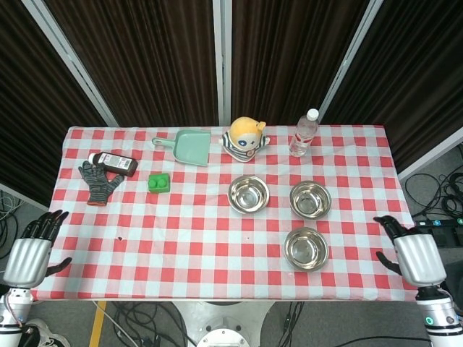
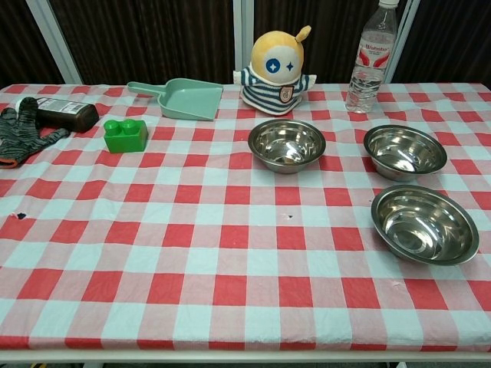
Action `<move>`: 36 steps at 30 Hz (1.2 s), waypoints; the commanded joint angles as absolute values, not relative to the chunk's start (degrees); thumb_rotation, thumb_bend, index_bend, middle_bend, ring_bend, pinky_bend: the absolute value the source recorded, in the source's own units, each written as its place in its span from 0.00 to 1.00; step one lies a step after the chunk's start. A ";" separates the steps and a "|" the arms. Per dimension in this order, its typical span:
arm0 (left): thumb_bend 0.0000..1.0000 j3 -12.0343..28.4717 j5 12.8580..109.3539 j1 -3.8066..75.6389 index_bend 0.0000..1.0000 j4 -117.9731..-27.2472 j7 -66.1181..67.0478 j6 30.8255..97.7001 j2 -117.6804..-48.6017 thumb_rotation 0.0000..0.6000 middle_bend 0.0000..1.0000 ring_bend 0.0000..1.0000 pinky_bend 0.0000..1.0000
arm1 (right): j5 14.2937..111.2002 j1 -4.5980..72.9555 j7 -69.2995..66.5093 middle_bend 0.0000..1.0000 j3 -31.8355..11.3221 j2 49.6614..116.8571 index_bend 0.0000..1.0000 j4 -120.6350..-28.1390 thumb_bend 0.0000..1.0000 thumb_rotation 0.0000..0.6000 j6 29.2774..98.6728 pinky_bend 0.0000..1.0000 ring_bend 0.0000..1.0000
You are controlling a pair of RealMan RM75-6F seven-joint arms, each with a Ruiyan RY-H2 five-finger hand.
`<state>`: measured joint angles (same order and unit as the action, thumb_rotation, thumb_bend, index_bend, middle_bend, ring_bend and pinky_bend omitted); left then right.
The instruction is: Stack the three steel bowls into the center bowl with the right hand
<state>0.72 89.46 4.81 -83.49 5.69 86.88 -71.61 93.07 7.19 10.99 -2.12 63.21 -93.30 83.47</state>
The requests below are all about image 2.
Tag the white partition frame post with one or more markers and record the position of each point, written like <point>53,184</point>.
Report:
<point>401,34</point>
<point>53,38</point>
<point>243,38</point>

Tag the red white checkered tablecloth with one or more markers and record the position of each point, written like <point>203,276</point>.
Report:
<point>215,237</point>

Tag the green plastic dustpan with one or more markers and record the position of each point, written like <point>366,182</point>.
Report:
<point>190,99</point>

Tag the stainless steel bowl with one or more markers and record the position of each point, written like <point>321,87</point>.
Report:
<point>403,151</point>
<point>285,145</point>
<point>422,226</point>

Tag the dark brown labelled bottle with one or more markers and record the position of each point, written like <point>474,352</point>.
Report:
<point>69,115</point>

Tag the grey knit work glove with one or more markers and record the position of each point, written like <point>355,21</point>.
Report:
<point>19,134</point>

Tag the yellow plush toy striped shirt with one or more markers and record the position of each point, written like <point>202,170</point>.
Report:
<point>274,73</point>

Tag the green toy building brick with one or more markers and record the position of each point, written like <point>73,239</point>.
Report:
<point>126,138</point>

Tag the clear plastic water bottle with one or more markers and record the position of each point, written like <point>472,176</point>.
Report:
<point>366,76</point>

